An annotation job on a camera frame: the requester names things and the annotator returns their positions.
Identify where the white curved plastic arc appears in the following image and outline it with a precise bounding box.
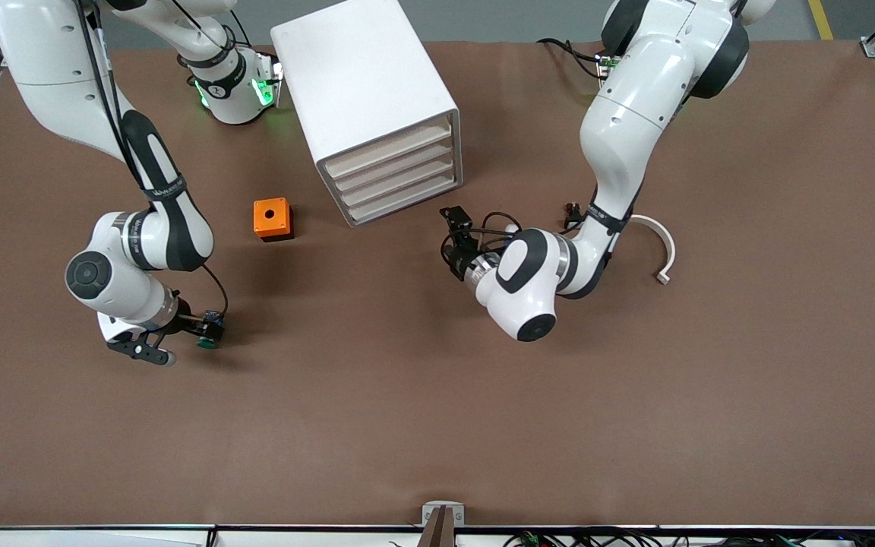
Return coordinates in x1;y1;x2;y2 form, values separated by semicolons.
627;215;677;286

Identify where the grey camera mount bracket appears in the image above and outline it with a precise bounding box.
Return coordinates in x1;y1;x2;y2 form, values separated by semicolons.
417;501;466;547

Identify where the white drawer cabinet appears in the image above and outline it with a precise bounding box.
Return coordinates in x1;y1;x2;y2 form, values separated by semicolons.
270;0;464;229

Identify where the orange button box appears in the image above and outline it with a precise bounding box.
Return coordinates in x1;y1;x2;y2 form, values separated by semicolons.
253;198;295;243

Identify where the white plastic drawer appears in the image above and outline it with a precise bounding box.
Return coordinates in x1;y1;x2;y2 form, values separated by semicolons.
336;157;456;210
330;141;454;194
322;122;453;180
344;175;458;225

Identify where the black arm base cable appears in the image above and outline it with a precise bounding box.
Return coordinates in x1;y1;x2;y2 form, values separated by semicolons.
536;36;607;81

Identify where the green push button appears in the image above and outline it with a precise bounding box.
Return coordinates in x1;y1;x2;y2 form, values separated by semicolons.
196;309;229;350

